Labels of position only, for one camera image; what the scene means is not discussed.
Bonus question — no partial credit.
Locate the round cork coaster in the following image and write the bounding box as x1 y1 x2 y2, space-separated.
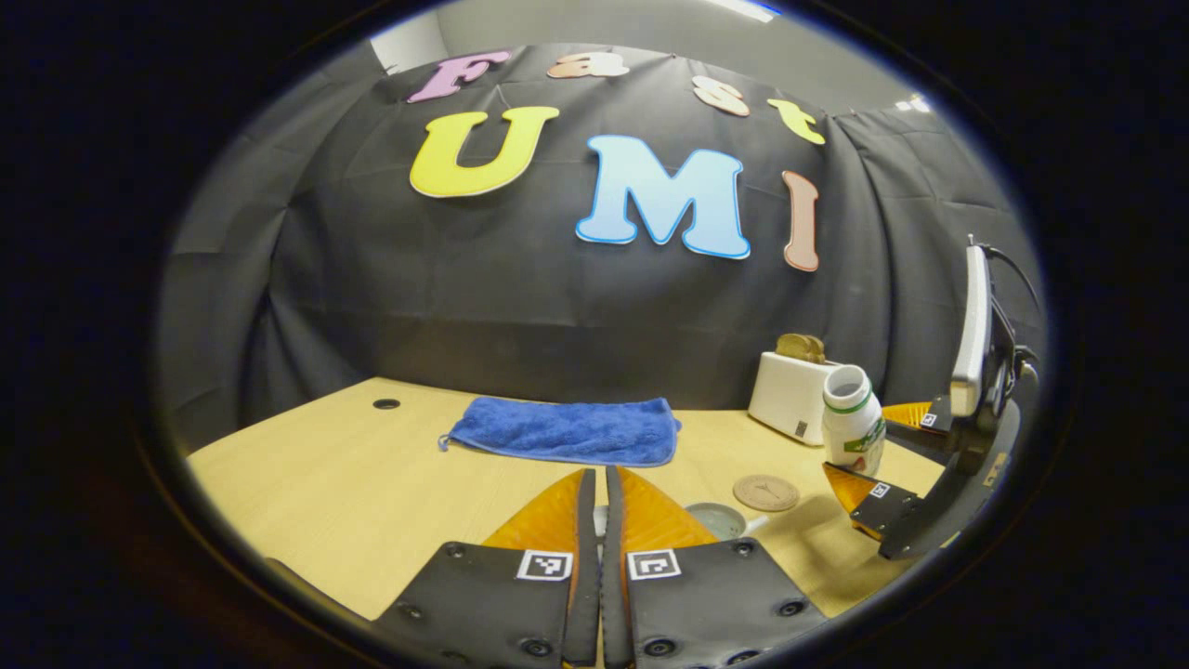
732 474 800 513

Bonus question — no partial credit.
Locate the white teacup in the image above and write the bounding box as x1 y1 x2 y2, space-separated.
685 502 770 543

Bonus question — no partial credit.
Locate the black cable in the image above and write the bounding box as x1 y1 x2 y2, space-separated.
983 243 1046 317

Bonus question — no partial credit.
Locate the white toaster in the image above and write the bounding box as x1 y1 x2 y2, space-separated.
748 351 842 447

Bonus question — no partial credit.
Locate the black backdrop cloth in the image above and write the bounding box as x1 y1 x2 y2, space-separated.
156 42 1046 456

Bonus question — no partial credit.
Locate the blue towel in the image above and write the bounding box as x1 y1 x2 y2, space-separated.
438 397 682 468

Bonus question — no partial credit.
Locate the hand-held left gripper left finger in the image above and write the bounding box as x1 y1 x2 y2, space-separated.
372 467 601 669

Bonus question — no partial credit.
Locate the white green-label water bottle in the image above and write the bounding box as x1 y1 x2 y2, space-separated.
821 364 886 477

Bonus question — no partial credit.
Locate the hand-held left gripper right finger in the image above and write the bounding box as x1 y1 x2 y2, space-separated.
602 465 828 669

